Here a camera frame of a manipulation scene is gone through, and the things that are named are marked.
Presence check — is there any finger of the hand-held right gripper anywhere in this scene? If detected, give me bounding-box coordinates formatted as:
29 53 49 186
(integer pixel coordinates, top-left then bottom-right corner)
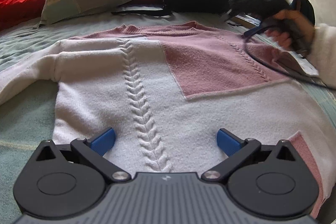
220 7 238 22
244 25 279 38

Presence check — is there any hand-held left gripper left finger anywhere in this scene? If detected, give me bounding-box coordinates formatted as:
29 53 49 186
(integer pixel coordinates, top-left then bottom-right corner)
35 127 131 185

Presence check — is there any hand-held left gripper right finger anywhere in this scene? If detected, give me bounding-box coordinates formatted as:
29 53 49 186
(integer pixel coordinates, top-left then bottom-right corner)
201 128 298 185

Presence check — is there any pink and white sweater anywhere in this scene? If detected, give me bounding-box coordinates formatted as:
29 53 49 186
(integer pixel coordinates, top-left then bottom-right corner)
0 21 327 219

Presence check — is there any person's right hand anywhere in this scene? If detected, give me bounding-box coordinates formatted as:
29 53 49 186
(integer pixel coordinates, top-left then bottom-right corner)
265 9 315 52

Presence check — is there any dark blue cloth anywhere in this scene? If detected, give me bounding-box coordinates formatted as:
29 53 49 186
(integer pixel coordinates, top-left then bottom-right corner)
290 0 315 25

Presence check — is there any paperback book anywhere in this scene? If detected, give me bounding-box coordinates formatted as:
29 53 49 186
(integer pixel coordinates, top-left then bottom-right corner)
231 15 319 77

